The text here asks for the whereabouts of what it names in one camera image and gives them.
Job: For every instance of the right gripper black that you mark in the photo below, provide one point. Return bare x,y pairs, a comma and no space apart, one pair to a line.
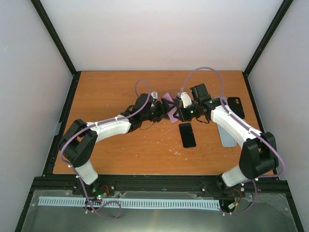
182,117

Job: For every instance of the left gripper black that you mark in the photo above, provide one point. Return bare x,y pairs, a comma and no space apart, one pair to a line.
162,111

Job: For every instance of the purple-edged black smartphone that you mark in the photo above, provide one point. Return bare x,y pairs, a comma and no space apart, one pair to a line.
170,105

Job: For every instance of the light blue phone case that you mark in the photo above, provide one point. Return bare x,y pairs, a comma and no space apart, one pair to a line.
226,139

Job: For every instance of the black phone case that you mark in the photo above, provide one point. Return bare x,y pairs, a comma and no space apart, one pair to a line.
235,105

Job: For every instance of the lilac phone case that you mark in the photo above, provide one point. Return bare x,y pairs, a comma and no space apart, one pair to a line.
224,100

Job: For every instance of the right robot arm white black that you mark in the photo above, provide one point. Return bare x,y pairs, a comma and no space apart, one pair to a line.
258,150

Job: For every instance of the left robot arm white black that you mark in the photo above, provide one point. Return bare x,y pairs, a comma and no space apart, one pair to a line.
77,144

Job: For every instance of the small green circuit board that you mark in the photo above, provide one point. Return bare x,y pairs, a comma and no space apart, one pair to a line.
101,195

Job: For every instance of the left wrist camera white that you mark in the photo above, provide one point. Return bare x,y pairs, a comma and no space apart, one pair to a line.
154,95

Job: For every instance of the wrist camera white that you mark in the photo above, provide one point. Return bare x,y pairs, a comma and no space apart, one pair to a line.
154,95
185,99

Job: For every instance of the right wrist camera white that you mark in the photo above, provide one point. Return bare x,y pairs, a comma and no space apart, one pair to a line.
185,99

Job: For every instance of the left black frame post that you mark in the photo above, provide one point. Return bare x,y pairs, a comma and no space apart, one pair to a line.
38,6

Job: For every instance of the black frame post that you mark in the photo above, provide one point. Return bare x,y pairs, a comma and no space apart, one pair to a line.
278,17
38,6

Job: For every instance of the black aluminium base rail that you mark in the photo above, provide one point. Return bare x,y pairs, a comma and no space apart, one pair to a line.
204,186

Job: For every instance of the light blue cable duct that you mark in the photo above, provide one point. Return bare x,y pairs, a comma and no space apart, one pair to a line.
131,203

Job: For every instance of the right black frame post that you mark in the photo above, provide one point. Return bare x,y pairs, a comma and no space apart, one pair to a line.
278,17

